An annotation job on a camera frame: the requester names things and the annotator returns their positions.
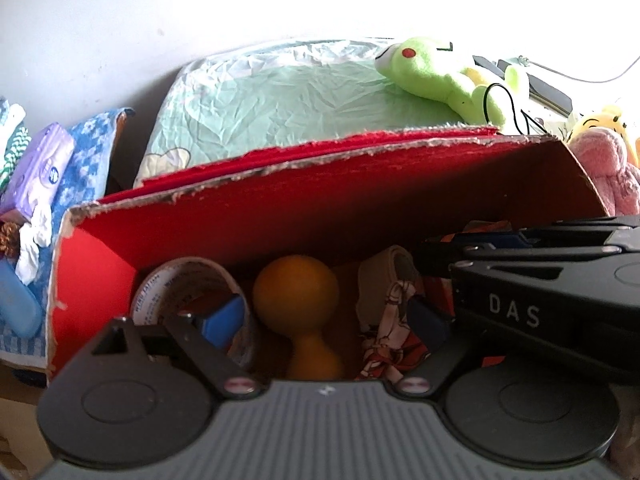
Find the yellow tiger plush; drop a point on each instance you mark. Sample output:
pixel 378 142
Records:
pixel 613 118

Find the large red cardboard box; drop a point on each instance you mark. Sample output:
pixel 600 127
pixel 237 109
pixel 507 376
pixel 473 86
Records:
pixel 325 198

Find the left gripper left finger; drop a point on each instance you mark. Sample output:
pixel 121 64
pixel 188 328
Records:
pixel 205 345

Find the pink teddy bear plush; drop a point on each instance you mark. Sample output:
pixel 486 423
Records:
pixel 603 154

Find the purple tissue pack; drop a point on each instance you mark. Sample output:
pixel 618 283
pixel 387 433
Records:
pixel 38 174

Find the small red gift box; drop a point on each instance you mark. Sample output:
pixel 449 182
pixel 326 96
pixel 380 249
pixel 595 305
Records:
pixel 479 227

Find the orange wooden massager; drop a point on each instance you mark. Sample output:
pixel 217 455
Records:
pixel 295 296

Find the blue glasses case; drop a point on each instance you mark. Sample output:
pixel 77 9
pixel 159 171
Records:
pixel 19 307

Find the green frog plush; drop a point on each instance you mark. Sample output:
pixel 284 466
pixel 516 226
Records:
pixel 476 94

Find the red white scarf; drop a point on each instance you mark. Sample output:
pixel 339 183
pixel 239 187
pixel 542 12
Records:
pixel 391 349

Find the white printed tape roll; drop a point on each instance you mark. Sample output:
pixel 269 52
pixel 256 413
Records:
pixel 195 285

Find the folded green striped clothes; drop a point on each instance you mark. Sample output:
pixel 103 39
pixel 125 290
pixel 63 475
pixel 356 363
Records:
pixel 15 139

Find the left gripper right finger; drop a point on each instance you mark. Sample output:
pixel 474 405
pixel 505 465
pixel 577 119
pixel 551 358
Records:
pixel 450 350

